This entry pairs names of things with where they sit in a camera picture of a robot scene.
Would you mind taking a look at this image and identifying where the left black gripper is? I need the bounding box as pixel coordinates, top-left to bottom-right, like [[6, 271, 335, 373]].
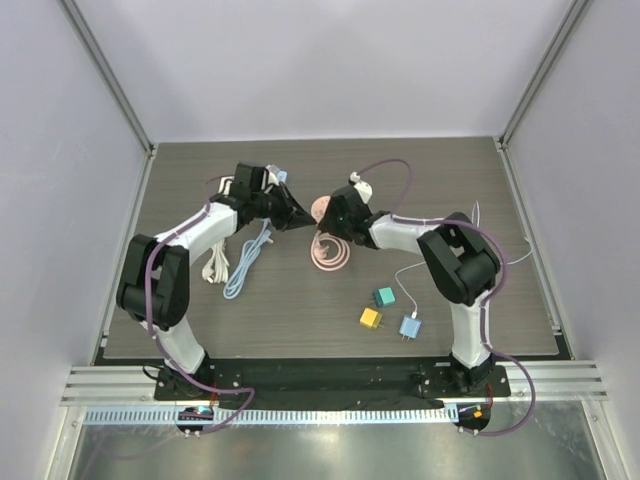
[[250, 181, 316, 232]]

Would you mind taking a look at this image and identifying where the pink round power socket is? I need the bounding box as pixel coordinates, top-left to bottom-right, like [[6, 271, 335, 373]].
[[310, 195, 351, 272]]

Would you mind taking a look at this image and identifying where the light blue power strip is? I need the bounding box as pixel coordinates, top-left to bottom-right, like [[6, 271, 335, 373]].
[[222, 169, 290, 301]]

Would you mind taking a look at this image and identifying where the white charger cable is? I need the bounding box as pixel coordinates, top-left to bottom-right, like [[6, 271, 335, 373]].
[[393, 200, 534, 319]]

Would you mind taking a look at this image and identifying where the teal plug adapter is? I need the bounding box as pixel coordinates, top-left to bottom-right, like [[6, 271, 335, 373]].
[[373, 286, 396, 308]]

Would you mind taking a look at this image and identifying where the white power strip with cord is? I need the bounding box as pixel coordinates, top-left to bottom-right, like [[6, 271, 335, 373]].
[[201, 240, 230, 284]]

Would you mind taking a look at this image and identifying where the yellow plug adapter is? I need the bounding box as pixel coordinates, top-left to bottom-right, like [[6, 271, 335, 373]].
[[359, 307, 384, 330]]

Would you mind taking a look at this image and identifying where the light blue charger plug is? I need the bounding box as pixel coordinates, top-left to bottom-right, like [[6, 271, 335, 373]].
[[399, 315, 422, 341]]

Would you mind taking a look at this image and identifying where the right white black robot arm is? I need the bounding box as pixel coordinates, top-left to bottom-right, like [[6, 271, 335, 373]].
[[311, 184, 501, 396]]

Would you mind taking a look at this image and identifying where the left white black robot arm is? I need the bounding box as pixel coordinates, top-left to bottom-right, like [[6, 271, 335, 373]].
[[116, 163, 315, 400]]

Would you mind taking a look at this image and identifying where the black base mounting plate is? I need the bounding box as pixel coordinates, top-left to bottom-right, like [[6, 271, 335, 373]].
[[153, 355, 510, 412]]

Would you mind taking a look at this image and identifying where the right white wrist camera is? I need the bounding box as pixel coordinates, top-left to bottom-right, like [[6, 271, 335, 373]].
[[349, 172, 373, 204]]

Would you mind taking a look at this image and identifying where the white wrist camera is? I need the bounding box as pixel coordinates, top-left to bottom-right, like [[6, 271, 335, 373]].
[[266, 165, 285, 186], [349, 172, 373, 204]]

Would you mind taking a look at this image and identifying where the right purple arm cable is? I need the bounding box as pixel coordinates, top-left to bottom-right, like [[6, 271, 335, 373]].
[[354, 159, 537, 439]]

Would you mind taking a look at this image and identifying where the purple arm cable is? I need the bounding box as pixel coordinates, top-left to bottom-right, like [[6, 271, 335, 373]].
[[354, 159, 537, 439], [144, 174, 257, 436]]

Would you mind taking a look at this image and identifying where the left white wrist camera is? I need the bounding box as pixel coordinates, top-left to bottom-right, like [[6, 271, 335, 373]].
[[266, 165, 285, 186]]

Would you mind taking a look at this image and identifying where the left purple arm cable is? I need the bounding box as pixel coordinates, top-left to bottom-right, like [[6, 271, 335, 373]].
[[144, 174, 257, 436]]

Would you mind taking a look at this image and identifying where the white slotted cable duct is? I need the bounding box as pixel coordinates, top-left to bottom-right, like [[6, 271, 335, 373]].
[[84, 404, 458, 427]]

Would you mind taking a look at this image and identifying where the right aluminium frame post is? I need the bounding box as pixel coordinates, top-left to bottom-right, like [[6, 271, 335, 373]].
[[497, 0, 593, 150]]

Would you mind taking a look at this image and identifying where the aluminium frame post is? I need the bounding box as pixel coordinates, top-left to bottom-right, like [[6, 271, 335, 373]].
[[57, 0, 154, 157], [497, 0, 593, 150]]

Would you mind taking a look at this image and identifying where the left aluminium frame post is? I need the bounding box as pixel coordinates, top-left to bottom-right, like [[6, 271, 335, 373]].
[[57, 0, 154, 157]]

